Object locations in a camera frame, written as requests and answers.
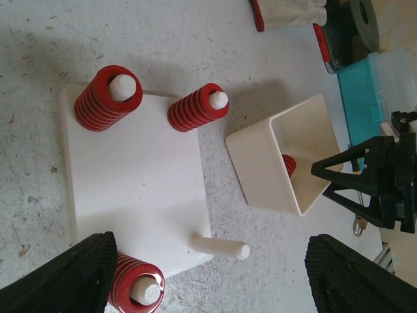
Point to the black foam disc spool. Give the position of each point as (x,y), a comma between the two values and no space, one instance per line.
(365,21)

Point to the large red spring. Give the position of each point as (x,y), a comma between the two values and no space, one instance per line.
(290,164)
(205,105)
(113,93)
(137,286)

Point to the white spring tray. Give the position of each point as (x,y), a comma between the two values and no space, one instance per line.
(273,157)

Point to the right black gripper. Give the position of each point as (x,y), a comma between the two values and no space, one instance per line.
(397,186)

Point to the teal clear toolbox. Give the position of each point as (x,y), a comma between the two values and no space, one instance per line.
(375,87)

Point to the white peg base plate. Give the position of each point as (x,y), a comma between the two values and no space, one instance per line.
(142,180)

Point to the white work glove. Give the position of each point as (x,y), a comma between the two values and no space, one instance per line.
(272,14)

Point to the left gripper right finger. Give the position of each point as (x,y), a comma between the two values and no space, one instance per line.
(342,280)

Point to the brass padlock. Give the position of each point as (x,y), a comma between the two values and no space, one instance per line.
(359,224)

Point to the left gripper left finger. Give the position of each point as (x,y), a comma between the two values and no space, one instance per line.
(78,280)

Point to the red handled tool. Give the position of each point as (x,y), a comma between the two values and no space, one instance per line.
(325,48)

